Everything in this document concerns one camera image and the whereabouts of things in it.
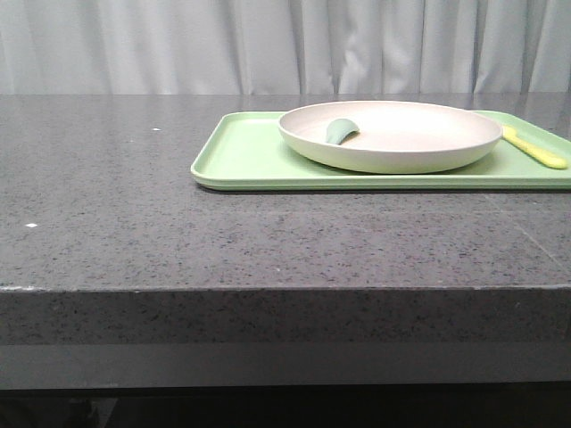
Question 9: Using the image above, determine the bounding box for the pale green spoon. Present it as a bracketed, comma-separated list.
[326, 118, 360, 145]

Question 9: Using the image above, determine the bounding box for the grey pleated curtain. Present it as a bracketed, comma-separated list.
[1, 1, 570, 95]

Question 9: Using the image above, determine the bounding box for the cream round plate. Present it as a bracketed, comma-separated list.
[278, 101, 502, 174]

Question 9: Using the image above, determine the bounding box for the yellow plastic fork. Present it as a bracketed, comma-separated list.
[501, 125, 568, 169]

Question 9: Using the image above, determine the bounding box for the light green plastic tray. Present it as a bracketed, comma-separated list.
[191, 111, 570, 191]

